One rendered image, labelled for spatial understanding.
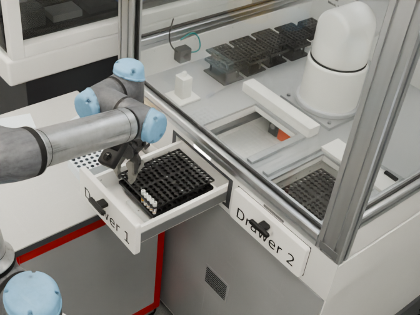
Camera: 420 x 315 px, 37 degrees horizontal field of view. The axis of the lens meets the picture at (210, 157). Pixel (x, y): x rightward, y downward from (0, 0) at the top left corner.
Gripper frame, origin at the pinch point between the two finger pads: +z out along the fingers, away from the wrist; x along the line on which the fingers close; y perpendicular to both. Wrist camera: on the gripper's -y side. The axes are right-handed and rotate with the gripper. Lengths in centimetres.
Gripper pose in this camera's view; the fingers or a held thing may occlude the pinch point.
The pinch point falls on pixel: (123, 179)
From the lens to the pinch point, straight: 171.3
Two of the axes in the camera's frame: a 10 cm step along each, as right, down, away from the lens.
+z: -0.9, 7.7, 6.3
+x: -8.7, -3.7, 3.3
